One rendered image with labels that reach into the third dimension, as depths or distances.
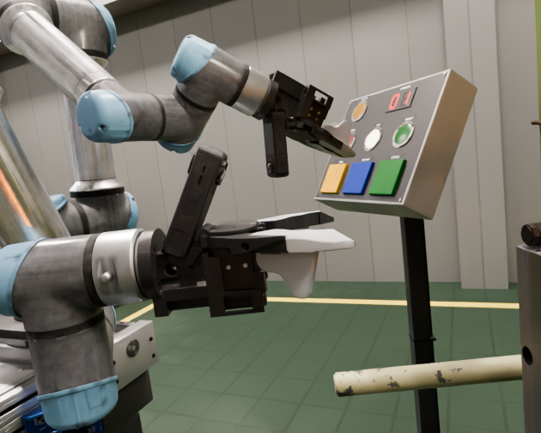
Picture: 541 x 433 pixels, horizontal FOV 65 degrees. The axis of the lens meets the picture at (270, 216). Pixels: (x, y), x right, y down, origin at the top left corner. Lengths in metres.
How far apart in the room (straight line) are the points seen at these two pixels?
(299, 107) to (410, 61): 2.73
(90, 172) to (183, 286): 0.61
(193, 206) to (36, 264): 0.16
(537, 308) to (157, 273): 0.47
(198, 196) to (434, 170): 0.55
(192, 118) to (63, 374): 0.44
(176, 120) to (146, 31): 3.78
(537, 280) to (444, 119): 0.38
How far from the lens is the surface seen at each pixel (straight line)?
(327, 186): 1.05
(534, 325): 0.66
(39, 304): 0.47
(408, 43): 3.48
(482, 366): 0.94
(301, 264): 0.37
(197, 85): 0.71
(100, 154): 1.01
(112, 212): 1.00
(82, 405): 0.50
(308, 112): 0.77
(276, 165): 0.74
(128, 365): 0.90
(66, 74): 0.77
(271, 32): 3.80
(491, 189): 3.27
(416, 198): 0.84
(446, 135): 0.89
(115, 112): 0.66
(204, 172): 0.41
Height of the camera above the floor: 1.07
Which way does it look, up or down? 7 degrees down
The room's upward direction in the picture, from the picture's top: 7 degrees counter-clockwise
